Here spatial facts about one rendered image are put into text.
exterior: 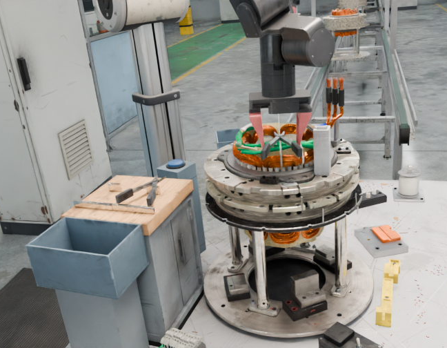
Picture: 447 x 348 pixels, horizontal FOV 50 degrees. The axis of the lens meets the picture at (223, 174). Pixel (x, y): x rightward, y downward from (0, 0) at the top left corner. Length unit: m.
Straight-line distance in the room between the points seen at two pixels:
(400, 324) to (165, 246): 0.50
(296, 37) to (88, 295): 0.55
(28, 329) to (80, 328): 1.60
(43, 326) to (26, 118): 1.22
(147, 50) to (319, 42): 0.66
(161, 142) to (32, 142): 1.81
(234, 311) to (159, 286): 0.20
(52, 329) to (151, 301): 1.55
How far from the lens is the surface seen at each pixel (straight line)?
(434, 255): 1.29
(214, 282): 1.14
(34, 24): 3.17
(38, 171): 3.15
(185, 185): 0.99
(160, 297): 0.95
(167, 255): 0.97
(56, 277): 0.89
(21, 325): 2.59
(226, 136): 1.33
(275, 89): 0.80
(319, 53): 0.75
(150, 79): 1.32
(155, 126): 1.34
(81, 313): 0.93
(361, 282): 1.13
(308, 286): 1.03
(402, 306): 1.11
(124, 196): 0.93
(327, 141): 0.89
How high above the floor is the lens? 1.45
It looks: 22 degrees down
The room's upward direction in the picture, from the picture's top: 6 degrees counter-clockwise
